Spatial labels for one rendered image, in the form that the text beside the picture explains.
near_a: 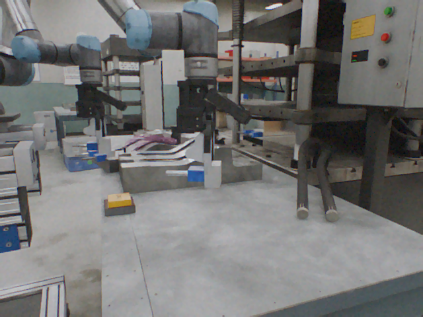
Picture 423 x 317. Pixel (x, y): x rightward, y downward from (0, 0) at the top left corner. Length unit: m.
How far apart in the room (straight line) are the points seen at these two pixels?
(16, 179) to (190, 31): 0.53
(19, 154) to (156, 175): 0.40
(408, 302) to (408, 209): 1.14
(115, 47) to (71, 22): 2.88
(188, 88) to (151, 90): 4.92
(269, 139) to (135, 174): 0.97
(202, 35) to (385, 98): 0.74
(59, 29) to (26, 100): 1.82
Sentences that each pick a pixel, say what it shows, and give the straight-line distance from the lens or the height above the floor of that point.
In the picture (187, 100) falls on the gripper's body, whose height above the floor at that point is 1.11.
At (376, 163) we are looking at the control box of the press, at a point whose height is 0.85.
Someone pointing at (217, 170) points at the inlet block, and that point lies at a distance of 0.70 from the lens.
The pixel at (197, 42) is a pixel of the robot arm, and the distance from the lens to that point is 0.67.
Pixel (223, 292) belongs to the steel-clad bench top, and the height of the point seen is 0.80.
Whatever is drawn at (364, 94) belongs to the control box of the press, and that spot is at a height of 1.11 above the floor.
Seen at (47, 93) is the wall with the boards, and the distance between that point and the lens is 8.37.
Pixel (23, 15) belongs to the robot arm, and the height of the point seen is 1.35.
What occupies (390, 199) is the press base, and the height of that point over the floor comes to 0.60.
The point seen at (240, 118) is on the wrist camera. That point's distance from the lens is 0.68.
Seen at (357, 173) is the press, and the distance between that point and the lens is 1.55.
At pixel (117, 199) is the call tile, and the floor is 0.84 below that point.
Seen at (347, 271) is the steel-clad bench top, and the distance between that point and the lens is 0.65.
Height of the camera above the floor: 1.13
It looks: 13 degrees down
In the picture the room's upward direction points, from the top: straight up
